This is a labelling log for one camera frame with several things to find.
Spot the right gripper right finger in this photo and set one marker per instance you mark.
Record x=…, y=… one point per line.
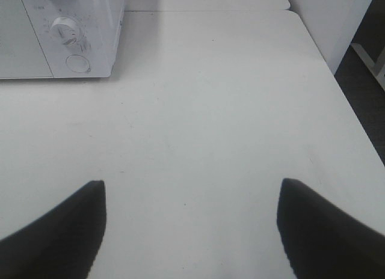
x=321, y=240

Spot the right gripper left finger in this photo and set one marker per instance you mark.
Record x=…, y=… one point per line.
x=63, y=243

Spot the round white door button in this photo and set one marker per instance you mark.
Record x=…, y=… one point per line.
x=78, y=63

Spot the white microwave door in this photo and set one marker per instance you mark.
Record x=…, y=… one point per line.
x=21, y=54

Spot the white timer knob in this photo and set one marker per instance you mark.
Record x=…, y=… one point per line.
x=66, y=30

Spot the white microwave oven body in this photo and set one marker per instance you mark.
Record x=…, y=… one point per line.
x=101, y=22

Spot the white table leg frame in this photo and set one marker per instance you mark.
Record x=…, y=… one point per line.
x=375, y=67

